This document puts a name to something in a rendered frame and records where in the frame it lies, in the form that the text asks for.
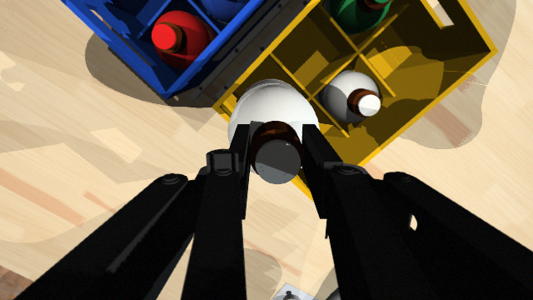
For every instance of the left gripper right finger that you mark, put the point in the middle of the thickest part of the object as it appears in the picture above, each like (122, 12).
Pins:
(462, 256)

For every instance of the blue bottle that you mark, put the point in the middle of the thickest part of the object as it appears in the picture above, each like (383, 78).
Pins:
(224, 10)

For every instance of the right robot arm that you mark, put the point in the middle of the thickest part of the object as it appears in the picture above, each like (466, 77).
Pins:
(333, 296)

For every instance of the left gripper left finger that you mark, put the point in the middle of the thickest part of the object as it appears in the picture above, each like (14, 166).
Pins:
(127, 258)

